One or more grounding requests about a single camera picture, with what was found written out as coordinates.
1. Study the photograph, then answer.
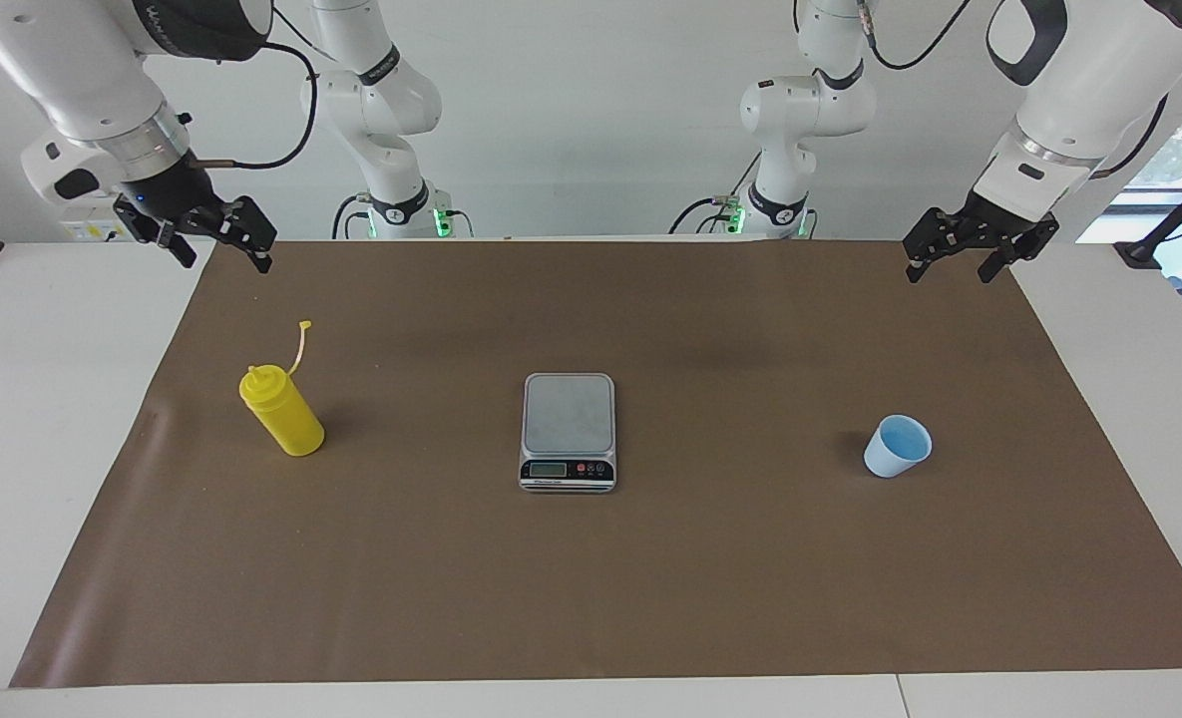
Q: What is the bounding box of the black left arm base cable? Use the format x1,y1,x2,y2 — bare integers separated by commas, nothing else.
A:
668,150,761,235

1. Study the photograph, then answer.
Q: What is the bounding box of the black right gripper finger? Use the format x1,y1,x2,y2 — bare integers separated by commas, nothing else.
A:
115,194,197,268
213,196,277,274

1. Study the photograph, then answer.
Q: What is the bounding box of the silver digital kitchen scale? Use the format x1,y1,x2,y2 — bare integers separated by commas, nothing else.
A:
519,373,617,495

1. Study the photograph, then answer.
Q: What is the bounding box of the black arm base cable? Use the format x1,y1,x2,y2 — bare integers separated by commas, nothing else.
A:
668,150,761,235
331,194,372,240

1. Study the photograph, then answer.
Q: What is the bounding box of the black stand pole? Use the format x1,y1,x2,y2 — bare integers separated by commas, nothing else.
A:
1114,160,1182,270

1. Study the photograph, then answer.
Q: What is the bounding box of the light blue plastic cup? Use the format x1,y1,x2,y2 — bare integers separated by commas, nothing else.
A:
863,414,934,480

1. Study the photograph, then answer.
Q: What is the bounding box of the white wall socket box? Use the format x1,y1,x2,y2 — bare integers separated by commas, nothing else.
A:
57,214,143,243

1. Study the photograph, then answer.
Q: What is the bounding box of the brown table mat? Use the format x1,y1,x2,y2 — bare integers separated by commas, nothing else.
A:
9,239,1182,689

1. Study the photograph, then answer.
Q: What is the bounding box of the yellow squeeze bottle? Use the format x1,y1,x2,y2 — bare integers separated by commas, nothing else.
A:
239,319,326,458

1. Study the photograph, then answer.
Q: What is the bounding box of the black right arm base cable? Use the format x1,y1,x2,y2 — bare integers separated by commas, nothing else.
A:
331,194,372,240

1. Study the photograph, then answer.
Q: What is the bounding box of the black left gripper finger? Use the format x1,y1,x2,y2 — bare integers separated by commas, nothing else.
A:
980,214,1060,283
903,207,976,284

